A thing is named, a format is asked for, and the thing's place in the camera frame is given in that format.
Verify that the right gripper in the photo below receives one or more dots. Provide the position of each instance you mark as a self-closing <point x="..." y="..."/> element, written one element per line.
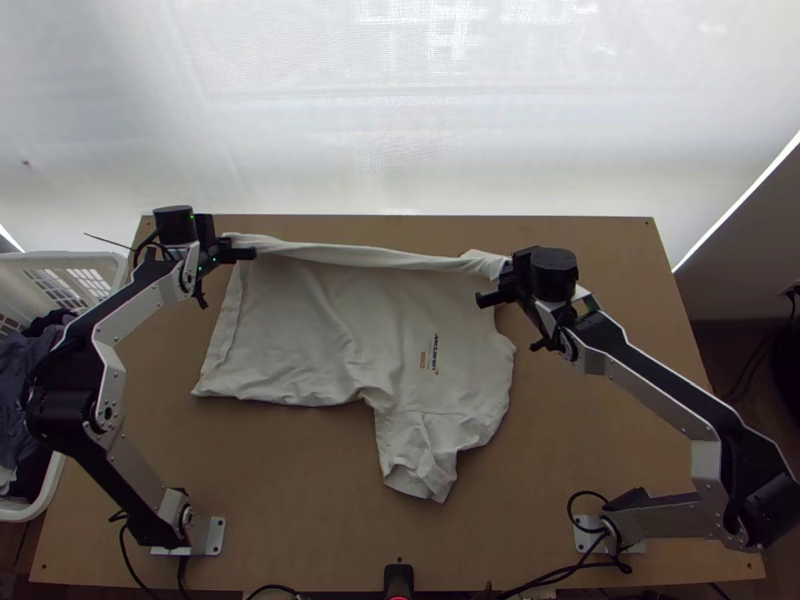
<point x="519" y="275"/>

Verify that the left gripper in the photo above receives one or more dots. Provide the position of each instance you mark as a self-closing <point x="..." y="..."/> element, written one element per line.
<point x="225" y="251"/>

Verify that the white t-shirt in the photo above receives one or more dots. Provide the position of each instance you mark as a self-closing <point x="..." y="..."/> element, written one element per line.
<point x="350" y="337"/>

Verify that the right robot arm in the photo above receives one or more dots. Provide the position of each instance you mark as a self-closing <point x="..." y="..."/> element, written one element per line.
<point x="656" y="375"/>

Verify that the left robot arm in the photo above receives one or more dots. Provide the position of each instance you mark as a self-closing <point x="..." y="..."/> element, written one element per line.
<point x="109" y="369"/>

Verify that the white laundry basket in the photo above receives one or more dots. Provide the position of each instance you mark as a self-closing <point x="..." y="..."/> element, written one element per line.
<point x="62" y="275"/>

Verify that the heap of clothes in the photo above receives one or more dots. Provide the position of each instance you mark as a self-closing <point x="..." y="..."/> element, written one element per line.
<point x="19" y="375"/>

